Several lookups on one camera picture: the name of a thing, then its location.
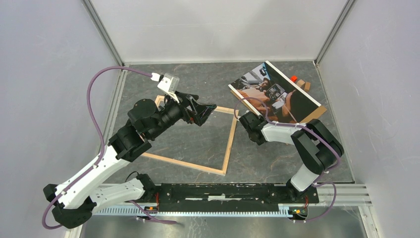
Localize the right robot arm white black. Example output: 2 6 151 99
239 112 344 202

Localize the printed photo with white border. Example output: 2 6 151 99
228 61 322 123

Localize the light wooden picture frame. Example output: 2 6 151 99
142 106 238 176

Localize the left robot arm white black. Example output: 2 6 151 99
43 92 216 229

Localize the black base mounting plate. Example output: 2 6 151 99
124 183 319 213

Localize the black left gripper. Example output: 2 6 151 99
149 90 216 140

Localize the small wooden cube block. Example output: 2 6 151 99
296 79 306 88

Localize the aluminium rail with comb strip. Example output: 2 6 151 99
86 182 371 217

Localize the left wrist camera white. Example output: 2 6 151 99
151 72 179 104

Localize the rectangular wooden block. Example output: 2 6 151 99
304 82 311 92

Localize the brown cardboard backing board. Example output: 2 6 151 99
230 89 327 123

